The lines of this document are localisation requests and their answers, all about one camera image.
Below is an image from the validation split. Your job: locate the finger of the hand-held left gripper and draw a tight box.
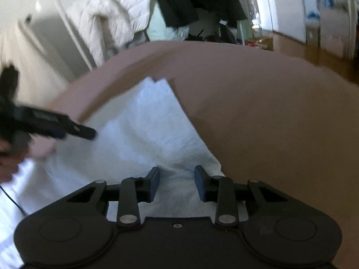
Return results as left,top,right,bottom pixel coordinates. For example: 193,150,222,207
50,113,97,141

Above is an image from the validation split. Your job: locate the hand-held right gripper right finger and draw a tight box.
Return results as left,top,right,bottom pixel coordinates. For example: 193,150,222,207
194,165,288,226

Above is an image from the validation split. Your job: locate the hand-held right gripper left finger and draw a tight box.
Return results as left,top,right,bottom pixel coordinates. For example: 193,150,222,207
67,167,161,228

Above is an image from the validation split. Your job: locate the white towel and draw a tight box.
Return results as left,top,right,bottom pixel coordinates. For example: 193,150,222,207
0,77,225,269

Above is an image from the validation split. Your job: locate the person's left hand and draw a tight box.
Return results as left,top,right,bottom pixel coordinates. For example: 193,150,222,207
0,139,30,184

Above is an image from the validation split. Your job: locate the white wardrobe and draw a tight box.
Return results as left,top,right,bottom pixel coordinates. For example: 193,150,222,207
0,0,94,115

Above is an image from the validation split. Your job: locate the white puffer jacket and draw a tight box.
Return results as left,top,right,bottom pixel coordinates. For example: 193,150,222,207
67,0,161,63

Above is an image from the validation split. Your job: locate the mint green cloth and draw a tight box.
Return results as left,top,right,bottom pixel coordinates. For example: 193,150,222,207
146,7,183,42

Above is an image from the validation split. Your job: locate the cluttered shelf unit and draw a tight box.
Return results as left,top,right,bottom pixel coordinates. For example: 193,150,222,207
301,0,359,61

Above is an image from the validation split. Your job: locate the thin black cable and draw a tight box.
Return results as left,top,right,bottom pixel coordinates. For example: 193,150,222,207
0,184,24,215

